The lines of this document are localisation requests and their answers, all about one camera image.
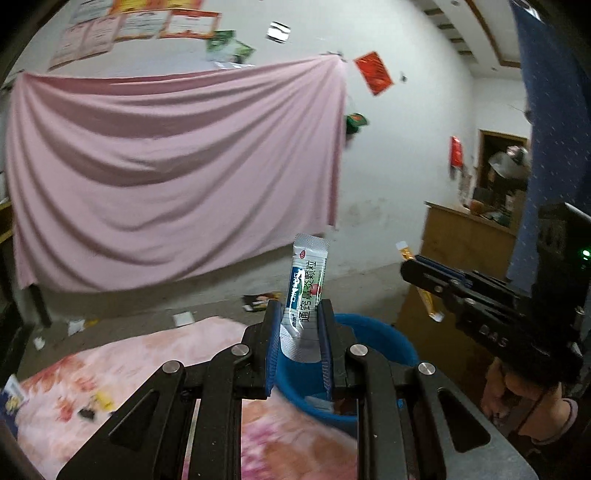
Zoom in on black orange floor wrapper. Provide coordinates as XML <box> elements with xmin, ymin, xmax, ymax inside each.
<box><xmin>242</xmin><ymin>291</ymin><xmax>283</xmax><ymax>313</ymax></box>

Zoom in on wooden cabinet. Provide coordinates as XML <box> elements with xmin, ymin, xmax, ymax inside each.
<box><xmin>396</xmin><ymin>203</ymin><xmax>516</xmax><ymax>381</ymax></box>

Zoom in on red hanging wall packet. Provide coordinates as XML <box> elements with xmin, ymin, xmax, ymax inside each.
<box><xmin>450</xmin><ymin>136</ymin><xmax>464</xmax><ymax>170</ymax></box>

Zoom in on green red hanging ornament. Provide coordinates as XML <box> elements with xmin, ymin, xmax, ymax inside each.
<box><xmin>346</xmin><ymin>113</ymin><xmax>369</xmax><ymax>136</ymax></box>

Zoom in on orange stick sachet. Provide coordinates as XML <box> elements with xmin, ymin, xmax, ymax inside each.
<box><xmin>396</xmin><ymin>240</ymin><xmax>446</xmax><ymax>323</ymax></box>

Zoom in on right human hand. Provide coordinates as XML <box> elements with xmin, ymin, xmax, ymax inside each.
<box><xmin>481</xmin><ymin>358</ymin><xmax>578</xmax><ymax>444</ymax></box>

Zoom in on certificates on wall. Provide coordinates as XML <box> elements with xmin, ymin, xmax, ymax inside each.
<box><xmin>49</xmin><ymin>0</ymin><xmax>221</xmax><ymax>70</ymax></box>

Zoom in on pink hanging wall sheet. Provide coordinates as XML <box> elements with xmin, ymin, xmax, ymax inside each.
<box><xmin>5</xmin><ymin>55</ymin><xmax>346</xmax><ymax>293</ymax></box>

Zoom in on blue plastic trash bucket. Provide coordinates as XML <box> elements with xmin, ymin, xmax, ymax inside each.
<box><xmin>274</xmin><ymin>313</ymin><xmax>422</xmax><ymax>439</ymax></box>

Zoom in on pink floral blanket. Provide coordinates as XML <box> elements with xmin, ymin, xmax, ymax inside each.
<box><xmin>16</xmin><ymin>317</ymin><xmax>358</xmax><ymax>479</ymax></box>

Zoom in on red paper wall poster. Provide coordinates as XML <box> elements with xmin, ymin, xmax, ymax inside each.
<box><xmin>355</xmin><ymin>51</ymin><xmax>394</xmax><ymax>96</ymax></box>

